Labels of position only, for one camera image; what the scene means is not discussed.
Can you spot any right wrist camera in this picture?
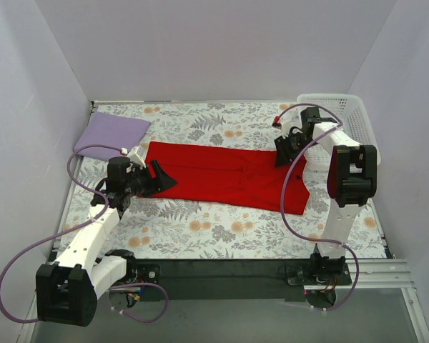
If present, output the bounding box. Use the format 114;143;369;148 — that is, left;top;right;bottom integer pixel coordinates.
272;116;301;139

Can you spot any aluminium table frame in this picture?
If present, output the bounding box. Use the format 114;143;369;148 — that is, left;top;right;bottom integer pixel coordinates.
20;259;429;342

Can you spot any white plastic basket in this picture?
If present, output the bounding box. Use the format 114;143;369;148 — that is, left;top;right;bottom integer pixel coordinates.
297;93;381;172

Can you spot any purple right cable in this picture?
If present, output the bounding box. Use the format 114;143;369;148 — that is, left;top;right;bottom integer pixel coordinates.
274;103;360;312

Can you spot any purple cable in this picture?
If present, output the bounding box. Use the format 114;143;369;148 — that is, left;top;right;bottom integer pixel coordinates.
274;103;360;312
0;143;169;324

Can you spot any red t shirt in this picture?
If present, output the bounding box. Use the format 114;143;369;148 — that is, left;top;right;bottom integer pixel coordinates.
134;141;311;216

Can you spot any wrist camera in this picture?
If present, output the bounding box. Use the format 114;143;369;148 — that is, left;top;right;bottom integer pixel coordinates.
120;146;147;169
272;116;301;139

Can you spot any folded lilac t shirt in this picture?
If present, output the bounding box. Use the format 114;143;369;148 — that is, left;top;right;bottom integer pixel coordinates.
74;111;151;151

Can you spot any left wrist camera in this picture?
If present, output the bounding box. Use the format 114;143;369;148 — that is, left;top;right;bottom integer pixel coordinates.
120;146;147;169

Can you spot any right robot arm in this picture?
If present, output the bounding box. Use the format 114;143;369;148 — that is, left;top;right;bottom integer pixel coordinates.
272;103;378;286

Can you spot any floral table mat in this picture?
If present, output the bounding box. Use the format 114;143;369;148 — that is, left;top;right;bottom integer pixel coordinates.
56;101;383;260

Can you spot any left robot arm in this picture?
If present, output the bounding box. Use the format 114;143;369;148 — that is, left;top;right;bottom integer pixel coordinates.
36;156;177;327

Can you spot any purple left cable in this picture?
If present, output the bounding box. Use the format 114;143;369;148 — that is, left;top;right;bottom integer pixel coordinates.
0;143;169;324

